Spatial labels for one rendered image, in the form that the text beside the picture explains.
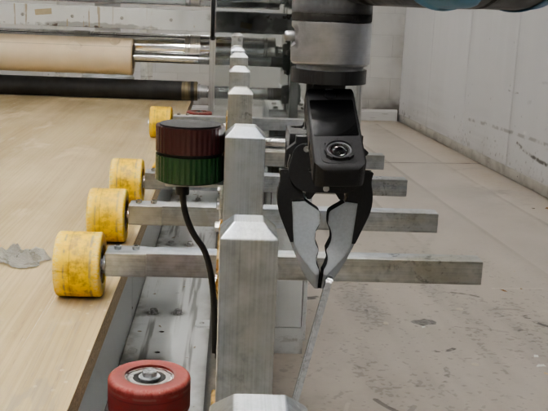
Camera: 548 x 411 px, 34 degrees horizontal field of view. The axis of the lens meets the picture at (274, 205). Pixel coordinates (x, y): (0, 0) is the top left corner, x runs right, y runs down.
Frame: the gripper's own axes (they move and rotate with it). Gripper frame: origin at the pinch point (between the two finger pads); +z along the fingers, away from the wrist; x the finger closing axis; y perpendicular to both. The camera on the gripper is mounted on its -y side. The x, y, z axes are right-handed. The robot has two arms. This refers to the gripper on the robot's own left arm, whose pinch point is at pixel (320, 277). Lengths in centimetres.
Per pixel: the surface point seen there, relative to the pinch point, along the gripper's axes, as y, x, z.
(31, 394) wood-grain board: -4.7, 26.9, 10.5
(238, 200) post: -7.0, 8.2, -9.1
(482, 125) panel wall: 635, -195, 70
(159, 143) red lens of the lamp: -6.9, 15.1, -13.9
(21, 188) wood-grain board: 83, 48, 10
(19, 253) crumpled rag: 36, 37, 9
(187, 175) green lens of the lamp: -8.3, 12.7, -11.4
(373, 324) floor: 257, -50, 100
